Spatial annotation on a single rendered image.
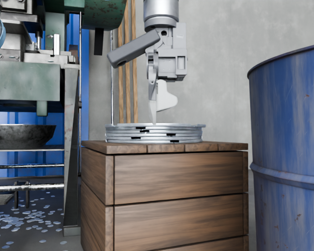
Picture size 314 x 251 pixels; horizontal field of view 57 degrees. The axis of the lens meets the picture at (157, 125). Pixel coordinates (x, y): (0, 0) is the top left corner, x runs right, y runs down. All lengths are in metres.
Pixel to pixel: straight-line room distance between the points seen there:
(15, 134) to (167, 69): 0.84
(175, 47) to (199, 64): 2.28
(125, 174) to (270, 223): 0.32
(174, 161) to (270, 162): 0.30
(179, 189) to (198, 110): 2.16
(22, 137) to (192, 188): 0.80
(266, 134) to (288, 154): 0.05
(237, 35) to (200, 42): 0.42
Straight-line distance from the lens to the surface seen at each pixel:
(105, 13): 1.46
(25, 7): 1.43
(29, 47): 1.44
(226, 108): 2.96
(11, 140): 1.31
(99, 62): 2.66
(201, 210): 0.75
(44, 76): 1.21
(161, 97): 0.59
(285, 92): 0.41
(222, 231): 0.79
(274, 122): 0.43
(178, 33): 0.62
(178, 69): 0.59
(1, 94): 1.23
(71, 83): 1.14
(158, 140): 0.74
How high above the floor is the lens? 0.38
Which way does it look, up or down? 1 degrees up
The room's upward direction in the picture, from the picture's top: straight up
